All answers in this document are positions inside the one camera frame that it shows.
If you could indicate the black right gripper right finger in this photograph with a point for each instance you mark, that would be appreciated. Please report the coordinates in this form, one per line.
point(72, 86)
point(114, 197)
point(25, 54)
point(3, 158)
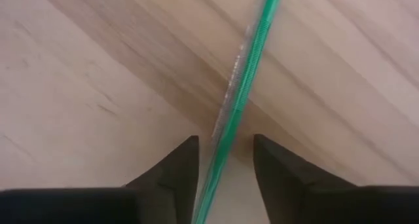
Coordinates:
point(301, 194)

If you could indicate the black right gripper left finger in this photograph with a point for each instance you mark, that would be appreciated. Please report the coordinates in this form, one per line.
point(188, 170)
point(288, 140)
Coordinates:
point(157, 197)

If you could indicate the green drinking straw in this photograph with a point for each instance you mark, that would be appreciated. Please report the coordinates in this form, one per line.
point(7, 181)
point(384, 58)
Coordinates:
point(244, 89)

